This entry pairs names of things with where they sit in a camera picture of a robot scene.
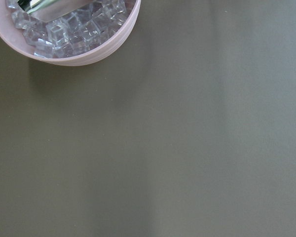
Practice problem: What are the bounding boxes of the steel ice scoop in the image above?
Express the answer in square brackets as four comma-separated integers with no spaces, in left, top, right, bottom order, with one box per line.
[17,0,93,22]

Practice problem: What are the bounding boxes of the clear ice cubes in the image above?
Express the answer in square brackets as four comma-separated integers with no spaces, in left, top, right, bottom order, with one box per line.
[5,0,135,58]

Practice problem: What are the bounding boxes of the pink ice bowl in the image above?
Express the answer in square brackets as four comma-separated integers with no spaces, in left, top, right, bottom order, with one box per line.
[0,0,141,67]

